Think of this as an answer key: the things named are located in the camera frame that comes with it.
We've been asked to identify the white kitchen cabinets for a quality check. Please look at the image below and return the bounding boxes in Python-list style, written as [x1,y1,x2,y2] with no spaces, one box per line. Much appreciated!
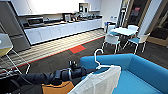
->
[22,18,104,46]
[9,0,103,17]

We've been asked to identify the yellow and white high stool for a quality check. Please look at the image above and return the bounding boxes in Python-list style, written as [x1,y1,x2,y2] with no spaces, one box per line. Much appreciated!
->
[0,33,32,76]

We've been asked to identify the grey microwave oven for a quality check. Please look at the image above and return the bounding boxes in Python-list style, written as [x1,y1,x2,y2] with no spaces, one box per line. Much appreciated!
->
[27,17,45,28]

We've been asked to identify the white square table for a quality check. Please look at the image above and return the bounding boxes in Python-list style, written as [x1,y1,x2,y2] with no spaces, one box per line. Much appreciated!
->
[110,27,138,48]

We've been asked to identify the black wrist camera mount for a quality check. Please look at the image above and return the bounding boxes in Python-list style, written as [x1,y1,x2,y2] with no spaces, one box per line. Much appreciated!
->
[68,59,78,69]

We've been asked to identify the large blue sofa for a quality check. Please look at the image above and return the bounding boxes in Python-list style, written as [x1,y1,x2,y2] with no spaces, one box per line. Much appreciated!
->
[79,53,168,94]

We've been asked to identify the blue waste bin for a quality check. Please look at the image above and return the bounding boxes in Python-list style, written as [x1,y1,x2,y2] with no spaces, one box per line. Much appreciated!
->
[104,21,116,34]

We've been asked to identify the white chair with blue seat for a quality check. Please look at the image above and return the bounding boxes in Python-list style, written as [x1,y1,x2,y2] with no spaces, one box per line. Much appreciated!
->
[106,24,120,37]
[128,32,151,55]

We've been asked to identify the pale grey hanger with T-shirt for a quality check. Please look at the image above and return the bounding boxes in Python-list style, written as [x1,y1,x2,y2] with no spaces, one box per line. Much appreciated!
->
[86,48,116,73]

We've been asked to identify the wooden door with red sign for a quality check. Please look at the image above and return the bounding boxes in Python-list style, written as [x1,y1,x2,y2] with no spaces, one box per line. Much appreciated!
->
[123,0,158,28]

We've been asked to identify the white lower kitchen cabinets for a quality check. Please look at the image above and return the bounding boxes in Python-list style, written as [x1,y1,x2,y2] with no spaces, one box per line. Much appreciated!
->
[22,18,104,46]

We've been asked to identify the white upper kitchen cabinets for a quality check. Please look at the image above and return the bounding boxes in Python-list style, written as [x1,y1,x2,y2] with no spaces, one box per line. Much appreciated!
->
[9,0,103,17]

